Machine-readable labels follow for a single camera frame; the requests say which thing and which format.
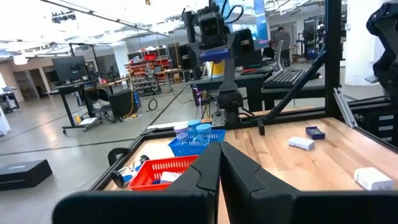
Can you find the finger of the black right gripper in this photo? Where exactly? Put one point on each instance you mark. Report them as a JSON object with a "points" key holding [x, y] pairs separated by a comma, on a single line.
{"points": [[196, 57], [233, 48]]}

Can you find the black clamp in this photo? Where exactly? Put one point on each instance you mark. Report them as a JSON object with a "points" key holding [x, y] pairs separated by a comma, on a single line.
{"points": [[111, 155]]}

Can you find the black box on floor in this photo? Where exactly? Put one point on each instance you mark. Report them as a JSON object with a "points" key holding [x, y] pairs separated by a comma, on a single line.
{"points": [[21, 174]]}

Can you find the dark computer desk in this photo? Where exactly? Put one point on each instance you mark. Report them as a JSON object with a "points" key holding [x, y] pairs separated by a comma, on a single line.
{"points": [[292, 93]]}

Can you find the white and yellow canister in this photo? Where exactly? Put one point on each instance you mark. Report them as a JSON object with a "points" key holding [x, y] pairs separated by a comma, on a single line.
{"points": [[217, 70]]}

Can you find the purple capped sand hourglass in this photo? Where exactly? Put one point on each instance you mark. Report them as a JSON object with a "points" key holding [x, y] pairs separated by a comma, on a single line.
{"points": [[181, 128]]}

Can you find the black ceiling spotlight cluster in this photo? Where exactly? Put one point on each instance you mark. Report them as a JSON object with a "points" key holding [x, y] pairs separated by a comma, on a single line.
{"points": [[62, 17]]}

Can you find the black keyboard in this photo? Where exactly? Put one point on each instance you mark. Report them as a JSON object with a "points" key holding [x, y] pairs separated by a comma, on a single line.
{"points": [[284, 77]]}

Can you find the red plastic basket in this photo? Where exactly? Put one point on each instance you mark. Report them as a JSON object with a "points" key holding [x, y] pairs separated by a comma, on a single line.
{"points": [[149, 169]]}

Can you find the large computer monitor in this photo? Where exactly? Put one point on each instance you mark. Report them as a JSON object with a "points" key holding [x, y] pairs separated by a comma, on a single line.
{"points": [[259, 25]]}

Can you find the person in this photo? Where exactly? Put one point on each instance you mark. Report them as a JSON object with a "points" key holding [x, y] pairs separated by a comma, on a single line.
{"points": [[282, 40], [387, 21]]}

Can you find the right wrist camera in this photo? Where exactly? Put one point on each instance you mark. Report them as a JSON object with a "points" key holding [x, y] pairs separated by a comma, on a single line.
{"points": [[211, 26]]}

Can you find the black monitor stand pole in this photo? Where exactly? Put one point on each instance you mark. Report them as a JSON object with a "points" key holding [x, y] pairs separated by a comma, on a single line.
{"points": [[188, 28]]}

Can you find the black aluminium table frame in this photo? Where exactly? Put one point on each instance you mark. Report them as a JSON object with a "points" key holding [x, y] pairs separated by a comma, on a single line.
{"points": [[333, 62]]}

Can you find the large white wall charger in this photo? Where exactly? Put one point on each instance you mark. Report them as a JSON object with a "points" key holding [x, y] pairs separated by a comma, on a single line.
{"points": [[371, 179]]}

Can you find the shelf with red bins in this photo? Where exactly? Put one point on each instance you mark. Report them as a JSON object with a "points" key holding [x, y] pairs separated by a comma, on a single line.
{"points": [[146, 68]]}

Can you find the black monitor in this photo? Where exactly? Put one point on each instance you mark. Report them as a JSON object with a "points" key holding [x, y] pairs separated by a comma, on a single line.
{"points": [[70, 68]]}

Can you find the black rolling desk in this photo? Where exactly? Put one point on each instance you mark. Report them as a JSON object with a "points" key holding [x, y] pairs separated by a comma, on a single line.
{"points": [[70, 90]]}

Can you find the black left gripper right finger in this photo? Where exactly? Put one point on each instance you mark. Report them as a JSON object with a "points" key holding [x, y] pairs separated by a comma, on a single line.
{"points": [[311, 208]]}

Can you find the black labelled drawer unit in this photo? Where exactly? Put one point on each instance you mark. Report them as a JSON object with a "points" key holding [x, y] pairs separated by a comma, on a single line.
{"points": [[370, 124]]}

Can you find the blue plastic basket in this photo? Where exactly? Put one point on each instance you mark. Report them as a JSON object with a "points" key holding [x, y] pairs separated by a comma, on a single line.
{"points": [[186, 151]]}

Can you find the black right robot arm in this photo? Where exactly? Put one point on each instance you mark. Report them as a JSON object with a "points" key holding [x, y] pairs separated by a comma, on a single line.
{"points": [[230, 102]]}

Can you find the white pillar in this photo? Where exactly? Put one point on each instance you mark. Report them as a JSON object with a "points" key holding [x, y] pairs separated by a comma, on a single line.
{"points": [[3, 124]]}

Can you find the black cabinet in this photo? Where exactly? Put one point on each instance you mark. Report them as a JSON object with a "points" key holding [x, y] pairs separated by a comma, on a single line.
{"points": [[122, 104]]}

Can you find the silver aluminium brace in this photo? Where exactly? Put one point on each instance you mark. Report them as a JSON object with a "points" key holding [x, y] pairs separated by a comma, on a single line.
{"points": [[345, 107]]}

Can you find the long ceiling light bar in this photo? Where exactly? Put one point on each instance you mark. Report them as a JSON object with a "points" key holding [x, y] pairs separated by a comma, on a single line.
{"points": [[105, 18]]}

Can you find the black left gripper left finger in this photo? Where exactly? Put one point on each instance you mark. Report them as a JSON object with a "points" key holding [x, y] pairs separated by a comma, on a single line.
{"points": [[140, 208]]}

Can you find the small black bar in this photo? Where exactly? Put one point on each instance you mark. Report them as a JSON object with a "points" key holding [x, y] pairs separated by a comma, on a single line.
{"points": [[260, 128]]}

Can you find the blue capped sand hourglass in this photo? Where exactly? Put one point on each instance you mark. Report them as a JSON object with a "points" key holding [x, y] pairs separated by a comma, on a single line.
{"points": [[193, 123], [203, 128]]}

